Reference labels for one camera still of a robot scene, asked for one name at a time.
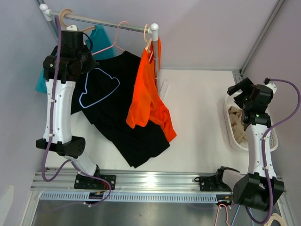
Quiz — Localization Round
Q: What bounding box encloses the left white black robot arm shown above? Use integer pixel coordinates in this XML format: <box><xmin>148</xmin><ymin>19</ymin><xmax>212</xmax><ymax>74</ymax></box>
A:
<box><xmin>36</xmin><ymin>30</ymin><xmax>101</xmax><ymax>189</ymax></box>

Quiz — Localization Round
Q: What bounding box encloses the white plastic basket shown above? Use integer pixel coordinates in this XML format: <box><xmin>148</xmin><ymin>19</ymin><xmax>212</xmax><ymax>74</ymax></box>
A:
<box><xmin>223</xmin><ymin>92</ymin><xmax>278</xmax><ymax>152</ymax></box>

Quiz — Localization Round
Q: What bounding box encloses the wooden hanger on floor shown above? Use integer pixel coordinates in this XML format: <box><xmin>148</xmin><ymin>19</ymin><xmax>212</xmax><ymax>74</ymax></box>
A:
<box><xmin>264</xmin><ymin>213</ymin><xmax>287</xmax><ymax>226</ymax></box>

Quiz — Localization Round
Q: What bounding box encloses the pink hanger on floor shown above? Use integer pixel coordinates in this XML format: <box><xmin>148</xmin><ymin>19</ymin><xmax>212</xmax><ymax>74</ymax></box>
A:
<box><xmin>214</xmin><ymin>203</ymin><xmax>230</xmax><ymax>226</ymax></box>

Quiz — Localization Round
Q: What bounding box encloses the metal clothes rack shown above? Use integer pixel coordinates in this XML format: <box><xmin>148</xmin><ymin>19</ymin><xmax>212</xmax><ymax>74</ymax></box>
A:
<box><xmin>38</xmin><ymin>1</ymin><xmax>168</xmax><ymax>99</ymax></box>

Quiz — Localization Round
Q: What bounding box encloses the beige t shirt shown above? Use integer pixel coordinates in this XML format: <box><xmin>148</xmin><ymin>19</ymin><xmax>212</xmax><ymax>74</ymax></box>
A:
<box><xmin>228</xmin><ymin>106</ymin><xmax>248</xmax><ymax>144</ymax></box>

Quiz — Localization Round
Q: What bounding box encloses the black t shirt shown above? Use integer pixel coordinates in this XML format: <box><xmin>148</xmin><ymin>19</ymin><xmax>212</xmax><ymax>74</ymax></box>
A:
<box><xmin>71</xmin><ymin>51</ymin><xmax>170</xmax><ymax>168</ymax></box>

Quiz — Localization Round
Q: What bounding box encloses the aluminium mounting rail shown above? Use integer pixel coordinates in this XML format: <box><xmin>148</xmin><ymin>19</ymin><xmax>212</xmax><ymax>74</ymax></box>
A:
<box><xmin>31</xmin><ymin>169</ymin><xmax>233</xmax><ymax>205</ymax></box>

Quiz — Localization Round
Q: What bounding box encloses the beige wooden hanger left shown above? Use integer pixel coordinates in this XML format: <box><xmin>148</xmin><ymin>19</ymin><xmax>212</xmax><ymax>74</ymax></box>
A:
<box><xmin>58</xmin><ymin>8</ymin><xmax>97</xmax><ymax>32</ymax></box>

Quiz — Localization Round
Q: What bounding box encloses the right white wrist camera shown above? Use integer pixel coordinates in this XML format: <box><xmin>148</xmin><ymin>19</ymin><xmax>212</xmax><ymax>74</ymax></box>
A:
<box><xmin>264</xmin><ymin>78</ymin><xmax>277</xmax><ymax>94</ymax></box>

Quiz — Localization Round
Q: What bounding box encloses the beige wooden hanger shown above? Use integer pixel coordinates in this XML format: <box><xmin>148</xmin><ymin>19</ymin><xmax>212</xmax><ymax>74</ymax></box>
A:
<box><xmin>58</xmin><ymin>8</ymin><xmax>97</xmax><ymax>32</ymax></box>
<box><xmin>143</xmin><ymin>24</ymin><xmax>155</xmax><ymax>64</ymax></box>

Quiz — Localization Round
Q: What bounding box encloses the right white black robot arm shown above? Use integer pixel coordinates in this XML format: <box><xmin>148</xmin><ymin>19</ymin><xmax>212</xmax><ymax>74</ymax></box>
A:
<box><xmin>214</xmin><ymin>78</ymin><xmax>285</xmax><ymax>211</ymax></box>

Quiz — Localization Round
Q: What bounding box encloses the beige wooden hanger right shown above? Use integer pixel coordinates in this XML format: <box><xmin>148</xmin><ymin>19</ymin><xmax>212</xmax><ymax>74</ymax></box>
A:
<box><xmin>143</xmin><ymin>24</ymin><xmax>155</xmax><ymax>64</ymax></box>

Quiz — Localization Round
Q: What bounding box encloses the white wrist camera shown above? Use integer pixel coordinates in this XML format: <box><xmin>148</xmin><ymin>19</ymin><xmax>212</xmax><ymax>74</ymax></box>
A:
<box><xmin>66</xmin><ymin>24</ymin><xmax>78</xmax><ymax>31</ymax></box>
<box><xmin>264</xmin><ymin>78</ymin><xmax>277</xmax><ymax>94</ymax></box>

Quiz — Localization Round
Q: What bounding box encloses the orange t shirt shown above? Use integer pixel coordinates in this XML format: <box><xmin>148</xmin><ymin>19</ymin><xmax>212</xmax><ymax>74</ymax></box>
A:
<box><xmin>126</xmin><ymin>44</ymin><xmax>177</xmax><ymax>142</ymax></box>

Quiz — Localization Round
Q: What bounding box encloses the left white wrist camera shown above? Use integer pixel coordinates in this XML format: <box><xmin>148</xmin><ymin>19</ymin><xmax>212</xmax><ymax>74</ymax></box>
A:
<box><xmin>66</xmin><ymin>24</ymin><xmax>78</xmax><ymax>31</ymax></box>

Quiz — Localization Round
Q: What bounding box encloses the light blue wire hanger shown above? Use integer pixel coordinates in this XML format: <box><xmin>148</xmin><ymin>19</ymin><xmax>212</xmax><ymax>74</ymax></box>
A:
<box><xmin>78</xmin><ymin>68</ymin><xmax>120</xmax><ymax>109</ymax></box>

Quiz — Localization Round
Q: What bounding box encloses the blue hanger on floor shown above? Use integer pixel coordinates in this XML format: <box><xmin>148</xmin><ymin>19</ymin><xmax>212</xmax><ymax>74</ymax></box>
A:
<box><xmin>231</xmin><ymin>205</ymin><xmax>254</xmax><ymax>226</ymax></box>

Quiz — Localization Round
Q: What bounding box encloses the pink wire hanger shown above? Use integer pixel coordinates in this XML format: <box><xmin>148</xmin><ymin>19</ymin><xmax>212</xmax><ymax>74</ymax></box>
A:
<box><xmin>92</xmin><ymin>20</ymin><xmax>128</xmax><ymax>55</ymax></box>

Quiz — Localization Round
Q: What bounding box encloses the teal t shirt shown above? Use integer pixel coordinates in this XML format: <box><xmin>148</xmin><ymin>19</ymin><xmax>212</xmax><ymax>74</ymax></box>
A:
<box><xmin>35</xmin><ymin>25</ymin><xmax>115</xmax><ymax>94</ymax></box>

